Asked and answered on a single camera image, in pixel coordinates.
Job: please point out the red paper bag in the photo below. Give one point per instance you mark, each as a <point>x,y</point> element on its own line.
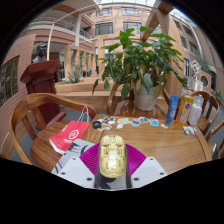
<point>68,136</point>

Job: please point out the small black key fob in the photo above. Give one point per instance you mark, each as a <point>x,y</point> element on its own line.
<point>96,124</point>

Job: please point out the blue printed sticker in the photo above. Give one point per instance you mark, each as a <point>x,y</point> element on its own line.
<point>154,122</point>

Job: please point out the yellow detergent bottle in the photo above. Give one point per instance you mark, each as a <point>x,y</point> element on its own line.
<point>184,110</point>

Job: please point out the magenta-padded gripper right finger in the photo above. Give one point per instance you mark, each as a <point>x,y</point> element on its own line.
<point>146,170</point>

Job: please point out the blue squeeze tube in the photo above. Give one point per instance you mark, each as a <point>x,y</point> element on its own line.
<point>172,111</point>

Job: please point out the spiky agave plant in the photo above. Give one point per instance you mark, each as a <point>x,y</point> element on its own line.
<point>73,77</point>

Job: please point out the white pump bottle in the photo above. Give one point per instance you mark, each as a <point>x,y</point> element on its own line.
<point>196,111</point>

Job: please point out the green plant in white pot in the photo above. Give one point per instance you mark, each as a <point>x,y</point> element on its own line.
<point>143,63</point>

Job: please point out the white outdoor sculpture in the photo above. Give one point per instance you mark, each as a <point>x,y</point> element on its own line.
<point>196,68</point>

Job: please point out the yellow computer mouse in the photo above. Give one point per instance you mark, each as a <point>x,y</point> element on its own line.
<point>112,156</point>

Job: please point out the red wooden pedestal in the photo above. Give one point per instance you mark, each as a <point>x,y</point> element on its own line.
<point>41,80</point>

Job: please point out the small white sticker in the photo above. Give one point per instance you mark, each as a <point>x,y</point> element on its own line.
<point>164,126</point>

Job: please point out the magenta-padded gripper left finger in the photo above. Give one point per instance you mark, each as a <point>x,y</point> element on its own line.
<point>78,170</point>

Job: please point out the clear plastic packet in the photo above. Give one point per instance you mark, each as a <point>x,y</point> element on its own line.
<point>189,130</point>

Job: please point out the dark bust statue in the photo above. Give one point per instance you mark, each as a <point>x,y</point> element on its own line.
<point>40,53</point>

